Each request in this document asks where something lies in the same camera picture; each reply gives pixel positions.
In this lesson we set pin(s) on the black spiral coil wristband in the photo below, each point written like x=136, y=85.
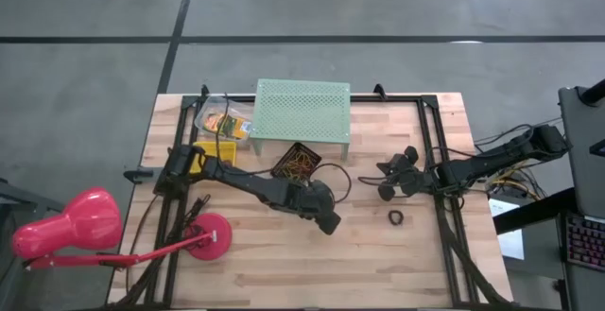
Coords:
x=391, y=217

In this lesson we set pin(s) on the yellow rubber band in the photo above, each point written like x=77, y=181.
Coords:
x=293, y=173
x=288, y=164
x=306, y=168
x=298, y=160

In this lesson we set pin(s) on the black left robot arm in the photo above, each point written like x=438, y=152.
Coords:
x=255, y=185

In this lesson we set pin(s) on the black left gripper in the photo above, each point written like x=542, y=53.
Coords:
x=321, y=204

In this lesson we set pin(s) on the green perforated metal shelf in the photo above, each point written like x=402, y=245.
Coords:
x=302, y=108

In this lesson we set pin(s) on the dark side desk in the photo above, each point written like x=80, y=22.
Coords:
x=529, y=214

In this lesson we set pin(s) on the black aluminium rig frame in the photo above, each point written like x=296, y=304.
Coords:
x=402, y=98

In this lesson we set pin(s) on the yellow slotted plastic basket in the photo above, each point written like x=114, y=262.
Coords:
x=224, y=150

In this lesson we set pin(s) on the red desk lamp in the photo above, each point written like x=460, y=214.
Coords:
x=71, y=221

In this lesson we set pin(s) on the clear plastic container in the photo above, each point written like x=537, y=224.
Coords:
x=222, y=103

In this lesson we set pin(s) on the blue backlit keyboard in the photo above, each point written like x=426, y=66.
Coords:
x=586, y=242

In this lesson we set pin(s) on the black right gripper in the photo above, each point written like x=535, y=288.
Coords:
x=409, y=181

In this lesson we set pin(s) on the white paper sheet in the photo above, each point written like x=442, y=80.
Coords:
x=508, y=235

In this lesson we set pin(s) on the black slotted plastic basket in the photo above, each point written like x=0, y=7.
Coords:
x=282, y=159

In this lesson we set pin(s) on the red rubber band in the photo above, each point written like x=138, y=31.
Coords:
x=308, y=162
x=300, y=170

